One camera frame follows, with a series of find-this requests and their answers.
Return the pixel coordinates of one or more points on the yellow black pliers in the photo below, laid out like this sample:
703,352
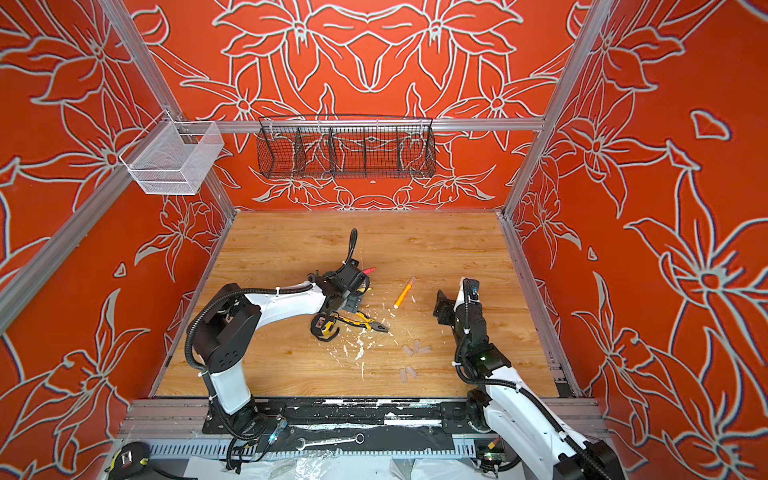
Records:
363,321

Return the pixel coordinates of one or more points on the small circuit board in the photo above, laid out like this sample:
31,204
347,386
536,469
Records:
491,457

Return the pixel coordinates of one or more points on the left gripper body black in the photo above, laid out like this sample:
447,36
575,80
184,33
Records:
329,279

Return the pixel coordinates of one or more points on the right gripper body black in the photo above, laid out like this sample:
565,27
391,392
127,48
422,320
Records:
462,344

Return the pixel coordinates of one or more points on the black wire basket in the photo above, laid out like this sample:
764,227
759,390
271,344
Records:
352,147

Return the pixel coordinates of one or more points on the tape measure on base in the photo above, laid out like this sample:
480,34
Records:
130,461

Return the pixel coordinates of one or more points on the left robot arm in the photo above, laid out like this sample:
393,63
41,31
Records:
219,336

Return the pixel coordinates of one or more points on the orange marker pen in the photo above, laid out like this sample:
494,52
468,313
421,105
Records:
404,293

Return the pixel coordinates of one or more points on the silver wrench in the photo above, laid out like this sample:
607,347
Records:
304,444

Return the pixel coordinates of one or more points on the yellow black tape measure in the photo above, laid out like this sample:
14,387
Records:
323,327

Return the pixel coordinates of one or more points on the white mesh basket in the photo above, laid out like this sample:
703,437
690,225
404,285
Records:
169,162

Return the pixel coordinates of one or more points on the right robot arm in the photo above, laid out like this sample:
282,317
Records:
501,402

